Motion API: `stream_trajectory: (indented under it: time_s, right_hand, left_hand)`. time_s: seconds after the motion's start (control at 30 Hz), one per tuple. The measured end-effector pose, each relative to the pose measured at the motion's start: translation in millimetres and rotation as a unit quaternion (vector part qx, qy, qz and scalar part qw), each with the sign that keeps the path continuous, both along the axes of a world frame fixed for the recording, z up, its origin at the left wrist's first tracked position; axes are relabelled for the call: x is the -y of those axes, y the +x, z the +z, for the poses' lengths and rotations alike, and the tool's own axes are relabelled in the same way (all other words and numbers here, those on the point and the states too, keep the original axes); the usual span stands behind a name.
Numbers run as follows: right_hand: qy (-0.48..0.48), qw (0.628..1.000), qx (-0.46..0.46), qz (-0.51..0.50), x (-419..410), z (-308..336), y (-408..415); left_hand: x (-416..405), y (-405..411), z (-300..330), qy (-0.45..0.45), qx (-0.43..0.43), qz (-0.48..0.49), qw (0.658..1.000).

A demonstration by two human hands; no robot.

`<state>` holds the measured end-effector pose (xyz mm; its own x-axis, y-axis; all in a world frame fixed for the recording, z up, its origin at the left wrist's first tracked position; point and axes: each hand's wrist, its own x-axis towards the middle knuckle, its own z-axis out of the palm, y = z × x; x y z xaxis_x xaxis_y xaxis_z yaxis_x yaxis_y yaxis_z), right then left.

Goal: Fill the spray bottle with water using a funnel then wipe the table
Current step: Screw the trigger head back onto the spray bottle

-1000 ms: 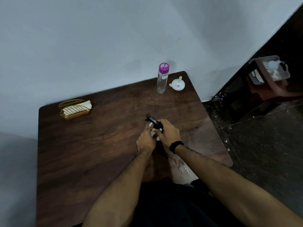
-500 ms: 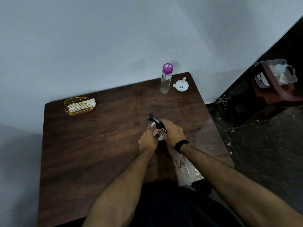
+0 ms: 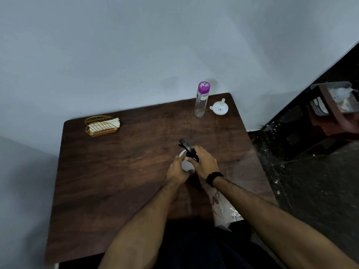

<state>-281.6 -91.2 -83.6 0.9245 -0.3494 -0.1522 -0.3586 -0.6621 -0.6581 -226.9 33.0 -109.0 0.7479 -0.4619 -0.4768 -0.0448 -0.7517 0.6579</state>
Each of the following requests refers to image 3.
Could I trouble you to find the white plastic funnel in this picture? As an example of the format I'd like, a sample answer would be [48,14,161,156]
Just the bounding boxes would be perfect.
[209,98,229,116]

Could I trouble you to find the brown plastic stool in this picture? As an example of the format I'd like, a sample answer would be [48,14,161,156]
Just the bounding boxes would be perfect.
[307,81,359,142]

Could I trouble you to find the person's right forearm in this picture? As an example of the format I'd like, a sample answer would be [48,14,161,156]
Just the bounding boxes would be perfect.
[212,176,359,269]

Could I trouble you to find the person's left forearm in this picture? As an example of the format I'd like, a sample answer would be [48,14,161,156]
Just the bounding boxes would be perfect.
[98,180,185,269]

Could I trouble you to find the person's left hand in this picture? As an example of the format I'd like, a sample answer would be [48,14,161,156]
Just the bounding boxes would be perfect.
[165,155,195,186]

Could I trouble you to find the clear bottle with purple cap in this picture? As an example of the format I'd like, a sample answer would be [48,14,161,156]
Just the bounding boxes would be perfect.
[194,82,211,118]

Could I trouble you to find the person's right hand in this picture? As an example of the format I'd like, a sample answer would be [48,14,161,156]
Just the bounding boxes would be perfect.
[185,146,220,181]

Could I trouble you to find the person's dark trousers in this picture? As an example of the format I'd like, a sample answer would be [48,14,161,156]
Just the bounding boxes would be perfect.
[60,217,281,269]

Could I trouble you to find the white paper napkins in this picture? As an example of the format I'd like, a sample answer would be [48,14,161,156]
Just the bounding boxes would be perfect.
[89,118,121,133]

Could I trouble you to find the clear plastic bag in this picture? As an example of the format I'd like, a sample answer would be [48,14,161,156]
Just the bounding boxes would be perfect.
[206,184,244,227]

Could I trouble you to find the white spray bottle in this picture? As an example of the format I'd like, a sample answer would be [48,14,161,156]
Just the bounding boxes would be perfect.
[179,150,196,174]

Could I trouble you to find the black spray trigger head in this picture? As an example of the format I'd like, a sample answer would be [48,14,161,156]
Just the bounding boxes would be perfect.
[178,139,200,163]

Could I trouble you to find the black wrist band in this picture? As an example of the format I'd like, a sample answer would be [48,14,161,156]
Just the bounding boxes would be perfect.
[205,172,224,188]

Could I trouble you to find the gold wire napkin holder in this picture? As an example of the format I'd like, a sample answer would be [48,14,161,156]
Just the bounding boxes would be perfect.
[84,116,119,137]

